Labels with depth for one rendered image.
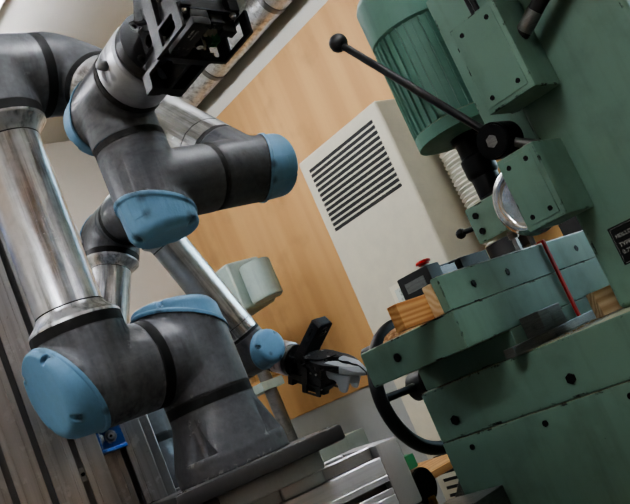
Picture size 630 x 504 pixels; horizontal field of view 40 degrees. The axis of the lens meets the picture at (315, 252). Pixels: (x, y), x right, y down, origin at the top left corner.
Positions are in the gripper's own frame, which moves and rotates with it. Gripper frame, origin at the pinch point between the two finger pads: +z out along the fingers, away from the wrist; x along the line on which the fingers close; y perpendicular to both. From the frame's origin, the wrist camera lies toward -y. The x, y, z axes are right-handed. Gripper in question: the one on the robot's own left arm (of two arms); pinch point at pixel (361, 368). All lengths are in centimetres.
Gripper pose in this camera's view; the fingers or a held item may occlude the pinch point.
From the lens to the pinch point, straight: 176.1
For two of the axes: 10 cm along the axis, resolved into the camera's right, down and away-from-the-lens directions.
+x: -6.8, 1.6, -7.1
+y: 0.3, 9.8, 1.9
